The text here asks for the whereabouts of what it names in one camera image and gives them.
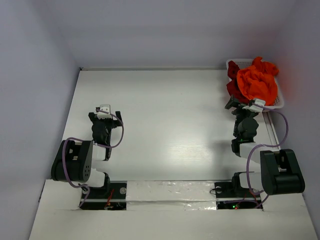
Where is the white plastic basket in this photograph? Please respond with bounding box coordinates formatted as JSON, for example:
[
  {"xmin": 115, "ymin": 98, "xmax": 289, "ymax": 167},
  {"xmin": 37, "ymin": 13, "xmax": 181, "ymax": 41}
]
[{"xmin": 226, "ymin": 58, "xmax": 284, "ymax": 109}]

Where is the dark red t shirt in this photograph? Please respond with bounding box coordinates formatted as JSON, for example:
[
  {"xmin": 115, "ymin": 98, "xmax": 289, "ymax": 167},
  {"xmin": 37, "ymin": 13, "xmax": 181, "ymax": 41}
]
[{"xmin": 226, "ymin": 60, "xmax": 249, "ymax": 104}]

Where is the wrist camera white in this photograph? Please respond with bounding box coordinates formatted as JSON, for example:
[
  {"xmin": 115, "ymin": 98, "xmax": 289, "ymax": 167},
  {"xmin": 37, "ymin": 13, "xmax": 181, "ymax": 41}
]
[
  {"xmin": 243, "ymin": 98, "xmax": 266, "ymax": 113},
  {"xmin": 96, "ymin": 104, "xmax": 112, "ymax": 120}
]

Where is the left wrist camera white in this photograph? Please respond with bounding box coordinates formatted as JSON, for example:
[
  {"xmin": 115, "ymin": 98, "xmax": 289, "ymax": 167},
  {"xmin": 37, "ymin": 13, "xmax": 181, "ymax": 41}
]
[{"xmin": 96, "ymin": 104, "xmax": 112, "ymax": 120}]

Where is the metal rail at table edge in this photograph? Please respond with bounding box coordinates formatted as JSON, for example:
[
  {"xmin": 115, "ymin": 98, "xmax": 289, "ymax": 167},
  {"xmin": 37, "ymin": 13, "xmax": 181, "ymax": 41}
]
[{"xmin": 262, "ymin": 112, "xmax": 279, "ymax": 146}]

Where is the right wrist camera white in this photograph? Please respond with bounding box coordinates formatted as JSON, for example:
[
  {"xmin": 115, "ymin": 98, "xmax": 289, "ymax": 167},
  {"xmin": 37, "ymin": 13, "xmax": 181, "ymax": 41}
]
[{"xmin": 243, "ymin": 98, "xmax": 266, "ymax": 113}]

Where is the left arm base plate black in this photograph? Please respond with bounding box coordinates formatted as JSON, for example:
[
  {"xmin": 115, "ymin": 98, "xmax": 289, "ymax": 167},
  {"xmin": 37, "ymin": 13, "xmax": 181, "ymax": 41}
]
[{"xmin": 80, "ymin": 181, "xmax": 127, "ymax": 211}]

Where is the orange t shirt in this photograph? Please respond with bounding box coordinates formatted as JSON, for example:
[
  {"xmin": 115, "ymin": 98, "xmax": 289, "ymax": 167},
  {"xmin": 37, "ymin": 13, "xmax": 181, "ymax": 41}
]
[{"xmin": 236, "ymin": 56, "xmax": 279, "ymax": 106}]

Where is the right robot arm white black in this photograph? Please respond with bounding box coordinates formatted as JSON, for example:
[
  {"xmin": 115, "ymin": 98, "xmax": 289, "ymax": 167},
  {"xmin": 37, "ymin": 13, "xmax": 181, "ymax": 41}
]
[{"xmin": 225, "ymin": 96, "xmax": 306, "ymax": 196}]

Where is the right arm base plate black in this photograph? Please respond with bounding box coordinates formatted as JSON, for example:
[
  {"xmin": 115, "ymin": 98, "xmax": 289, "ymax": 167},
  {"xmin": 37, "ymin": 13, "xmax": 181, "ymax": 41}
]
[{"xmin": 210, "ymin": 181, "xmax": 262, "ymax": 210}]

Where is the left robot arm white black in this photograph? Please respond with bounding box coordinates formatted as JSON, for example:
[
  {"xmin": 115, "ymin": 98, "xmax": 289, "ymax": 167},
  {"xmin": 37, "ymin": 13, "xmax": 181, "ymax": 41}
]
[{"xmin": 51, "ymin": 106, "xmax": 124, "ymax": 198}]

